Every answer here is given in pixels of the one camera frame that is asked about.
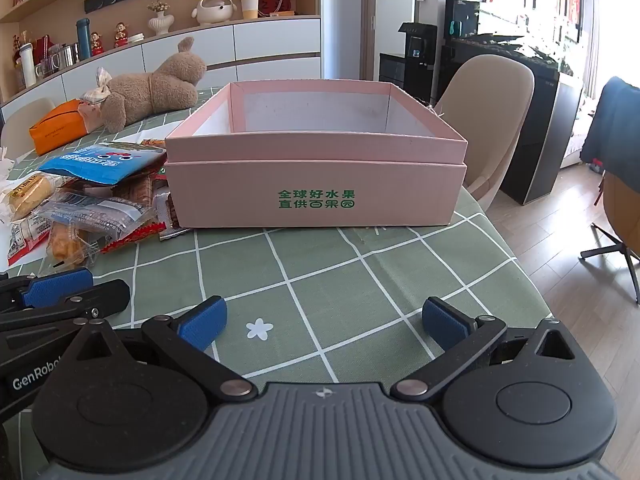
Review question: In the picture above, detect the white printed table runner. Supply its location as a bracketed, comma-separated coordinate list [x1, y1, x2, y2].
[0, 119, 187, 281]

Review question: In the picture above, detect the brown plush toy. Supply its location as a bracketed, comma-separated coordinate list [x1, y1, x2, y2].
[82, 36, 207, 133]

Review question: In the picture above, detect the orange zip pouch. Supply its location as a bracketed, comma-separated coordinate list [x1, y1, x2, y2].
[28, 99, 101, 156]

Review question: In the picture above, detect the white sideboard cabinet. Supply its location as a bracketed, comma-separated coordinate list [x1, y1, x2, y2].
[0, 17, 322, 107]

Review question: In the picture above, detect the blue snack packet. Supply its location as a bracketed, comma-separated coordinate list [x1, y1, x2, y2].
[38, 141, 167, 185]

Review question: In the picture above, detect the small clear pastry packet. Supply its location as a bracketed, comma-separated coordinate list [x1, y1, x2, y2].
[45, 222, 98, 273]

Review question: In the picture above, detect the brown wafer packet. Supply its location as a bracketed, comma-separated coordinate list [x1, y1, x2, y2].
[115, 175, 157, 211]

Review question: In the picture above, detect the black aquarium cabinet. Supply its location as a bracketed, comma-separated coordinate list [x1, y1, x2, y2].
[440, 0, 585, 206]

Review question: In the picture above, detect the red zigzag edge packet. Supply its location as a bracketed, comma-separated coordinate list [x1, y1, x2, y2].
[100, 222, 167, 256]

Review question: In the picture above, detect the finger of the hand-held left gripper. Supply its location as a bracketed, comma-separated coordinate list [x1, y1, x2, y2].
[0, 267, 94, 311]
[0, 279, 132, 333]

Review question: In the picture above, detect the long bread stick packet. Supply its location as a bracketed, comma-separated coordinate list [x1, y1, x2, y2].
[35, 191, 152, 243]

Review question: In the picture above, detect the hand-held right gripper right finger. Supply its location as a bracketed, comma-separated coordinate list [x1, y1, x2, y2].
[390, 296, 576, 403]

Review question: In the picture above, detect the dark jacket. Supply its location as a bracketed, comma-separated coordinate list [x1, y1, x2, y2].
[580, 76, 640, 173]

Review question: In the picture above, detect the beige chair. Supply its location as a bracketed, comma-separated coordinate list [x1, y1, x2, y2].
[432, 54, 536, 209]
[0, 97, 57, 158]

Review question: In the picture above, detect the pink cardboard box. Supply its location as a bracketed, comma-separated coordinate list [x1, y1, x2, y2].
[165, 79, 468, 229]

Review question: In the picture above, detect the black water dispenser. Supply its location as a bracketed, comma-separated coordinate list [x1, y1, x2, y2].
[378, 22, 439, 103]

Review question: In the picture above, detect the red white snack packet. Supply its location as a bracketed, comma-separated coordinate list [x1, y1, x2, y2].
[6, 220, 51, 267]

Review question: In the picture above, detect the metal mug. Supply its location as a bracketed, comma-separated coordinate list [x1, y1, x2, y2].
[47, 42, 81, 73]

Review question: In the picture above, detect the yellow label bread packet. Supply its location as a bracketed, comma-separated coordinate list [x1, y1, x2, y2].
[7, 172, 56, 223]

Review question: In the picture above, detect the brown silver snack packet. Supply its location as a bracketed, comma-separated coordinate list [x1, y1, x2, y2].
[156, 192, 193, 242]

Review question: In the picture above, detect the white vase with flowers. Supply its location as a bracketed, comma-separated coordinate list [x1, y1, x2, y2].
[147, 0, 175, 37]

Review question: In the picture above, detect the blue thermos bottle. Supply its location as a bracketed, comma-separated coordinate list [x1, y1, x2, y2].
[76, 18, 92, 60]

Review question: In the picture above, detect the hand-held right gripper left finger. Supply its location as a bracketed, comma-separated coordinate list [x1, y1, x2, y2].
[65, 296, 256, 402]

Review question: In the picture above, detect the white eared ornament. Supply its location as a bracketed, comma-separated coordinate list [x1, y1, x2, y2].
[192, 0, 238, 26]

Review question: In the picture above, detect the orange chair with black legs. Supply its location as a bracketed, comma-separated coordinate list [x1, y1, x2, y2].
[580, 167, 640, 306]

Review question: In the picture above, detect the white crumpled tissue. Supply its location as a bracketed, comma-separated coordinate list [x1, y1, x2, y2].
[0, 146, 17, 186]

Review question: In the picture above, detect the green checked tablecloth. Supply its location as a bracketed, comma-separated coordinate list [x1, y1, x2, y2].
[0, 87, 553, 378]

